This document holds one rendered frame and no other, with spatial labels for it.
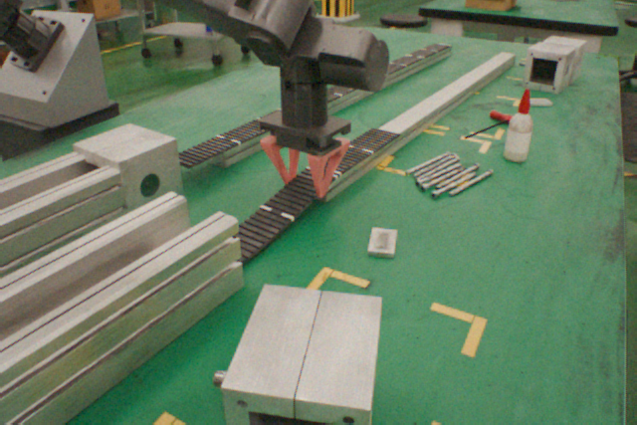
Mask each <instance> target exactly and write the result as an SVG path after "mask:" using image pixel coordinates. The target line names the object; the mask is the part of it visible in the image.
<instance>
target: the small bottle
mask: <svg viewBox="0 0 637 425"><path fill-rule="evenodd" d="M530 107H531V93H530V90H528V89H526V90H525V93H524V95H523V97H522V99H521V101H520V103H519V107H518V112H517V113H515V115H514V117H513V118H512V119H511V120H510V124H509V129H508V134H507V140H506V145H505V151H504V159H505V160H507V161H510V162H517V163H520V162H525V161H526V160H527V158H528V157H527V153H528V149H529V144H530V140H531V131H532V126H533V124H532V121H531V117H530V116H529V112H530Z"/></svg>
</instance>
